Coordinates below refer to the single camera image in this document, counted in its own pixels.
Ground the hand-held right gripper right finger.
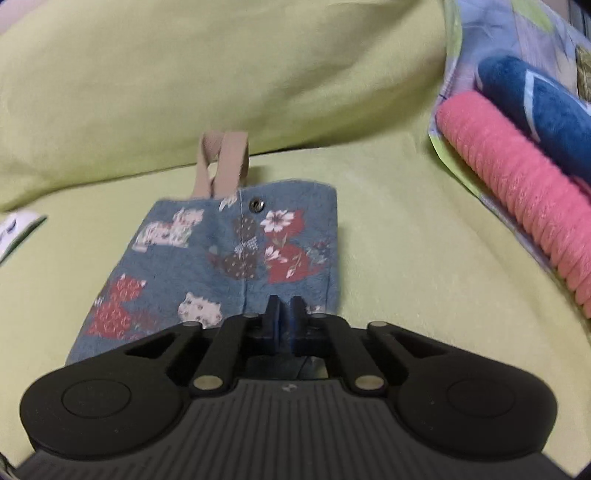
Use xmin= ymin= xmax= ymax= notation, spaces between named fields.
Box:
xmin=292 ymin=298 xmax=446 ymax=395

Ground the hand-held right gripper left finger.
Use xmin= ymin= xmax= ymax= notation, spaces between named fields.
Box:
xmin=120 ymin=295 xmax=284 ymax=394

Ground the blue floral shopping bag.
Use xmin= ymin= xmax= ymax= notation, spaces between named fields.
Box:
xmin=65 ymin=131 xmax=345 ymax=367

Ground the white tote bag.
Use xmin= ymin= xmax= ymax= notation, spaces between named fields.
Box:
xmin=0 ymin=210 xmax=48 ymax=264

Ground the pink ribbed blanket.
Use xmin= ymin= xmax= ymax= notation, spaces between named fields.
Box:
xmin=436 ymin=91 xmax=591 ymax=319

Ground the light green sofa cover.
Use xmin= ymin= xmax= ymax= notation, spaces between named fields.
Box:
xmin=0 ymin=0 xmax=591 ymax=467

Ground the blue striped plush blanket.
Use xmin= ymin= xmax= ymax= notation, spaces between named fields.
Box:
xmin=475 ymin=55 xmax=591 ymax=178

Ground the patchwork blanket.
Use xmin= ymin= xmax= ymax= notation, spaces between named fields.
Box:
xmin=428 ymin=0 xmax=591 ymax=324

